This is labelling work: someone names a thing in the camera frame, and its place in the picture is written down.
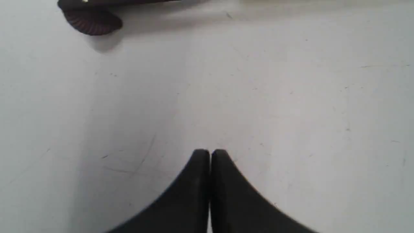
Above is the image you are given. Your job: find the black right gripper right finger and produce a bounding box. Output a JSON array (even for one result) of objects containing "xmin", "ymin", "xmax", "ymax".
[{"xmin": 210, "ymin": 149, "xmax": 312, "ymax": 233}]

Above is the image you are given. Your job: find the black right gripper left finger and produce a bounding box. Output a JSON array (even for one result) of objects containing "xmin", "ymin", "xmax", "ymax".
[{"xmin": 110, "ymin": 149, "xmax": 210, "ymax": 233}]

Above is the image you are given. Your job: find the cream paper folding fan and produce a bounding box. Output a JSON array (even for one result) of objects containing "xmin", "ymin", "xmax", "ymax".
[{"xmin": 57, "ymin": 0, "xmax": 414, "ymax": 36}]

